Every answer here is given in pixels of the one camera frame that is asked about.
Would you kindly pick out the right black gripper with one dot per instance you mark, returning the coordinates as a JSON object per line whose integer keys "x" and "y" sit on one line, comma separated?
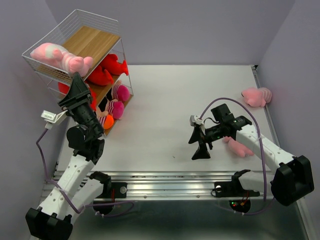
{"x": 201, "y": 152}

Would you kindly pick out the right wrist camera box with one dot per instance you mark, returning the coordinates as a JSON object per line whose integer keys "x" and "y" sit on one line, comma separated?
{"x": 195, "y": 120}

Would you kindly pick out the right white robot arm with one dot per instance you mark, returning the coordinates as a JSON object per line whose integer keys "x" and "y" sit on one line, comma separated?
{"x": 291, "y": 176}

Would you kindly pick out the boy doll pink hat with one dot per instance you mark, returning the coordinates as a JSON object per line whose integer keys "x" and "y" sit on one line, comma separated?
{"x": 118, "y": 92}
{"x": 113, "y": 107}

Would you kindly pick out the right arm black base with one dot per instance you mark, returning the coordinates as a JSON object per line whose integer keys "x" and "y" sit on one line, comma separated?
{"x": 233, "y": 189}

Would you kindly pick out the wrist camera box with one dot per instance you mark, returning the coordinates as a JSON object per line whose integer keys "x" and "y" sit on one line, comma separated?
{"x": 53, "y": 119}
{"x": 195, "y": 120}

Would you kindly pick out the aluminium rail frame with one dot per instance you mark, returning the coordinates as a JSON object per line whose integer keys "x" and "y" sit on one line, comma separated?
{"x": 165, "y": 185}

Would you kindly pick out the white wire wooden shelf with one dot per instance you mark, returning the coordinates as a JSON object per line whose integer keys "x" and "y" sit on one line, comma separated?
{"x": 84, "y": 44}

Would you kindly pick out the boy doll black hair orange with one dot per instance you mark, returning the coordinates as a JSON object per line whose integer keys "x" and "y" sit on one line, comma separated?
{"x": 105, "y": 119}

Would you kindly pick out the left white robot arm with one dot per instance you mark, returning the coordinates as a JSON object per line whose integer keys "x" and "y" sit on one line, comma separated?
{"x": 54, "y": 218}

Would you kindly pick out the red shark plush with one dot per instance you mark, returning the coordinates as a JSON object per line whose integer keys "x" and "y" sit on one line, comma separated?
{"x": 63, "y": 88}
{"x": 111, "y": 64}

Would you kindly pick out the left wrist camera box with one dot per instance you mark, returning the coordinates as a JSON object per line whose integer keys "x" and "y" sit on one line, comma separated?
{"x": 53, "y": 119}

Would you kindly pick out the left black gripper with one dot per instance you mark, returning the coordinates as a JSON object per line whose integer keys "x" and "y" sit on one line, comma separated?
{"x": 78, "y": 95}

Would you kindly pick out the pink frog plush striped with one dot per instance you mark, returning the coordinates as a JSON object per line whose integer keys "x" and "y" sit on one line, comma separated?
{"x": 57, "y": 56}

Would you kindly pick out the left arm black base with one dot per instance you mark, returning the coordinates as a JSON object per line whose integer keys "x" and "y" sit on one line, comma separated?
{"x": 111, "y": 190}

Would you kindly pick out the red whale plush back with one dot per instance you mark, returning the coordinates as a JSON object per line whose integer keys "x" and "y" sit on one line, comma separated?
{"x": 100, "y": 76}

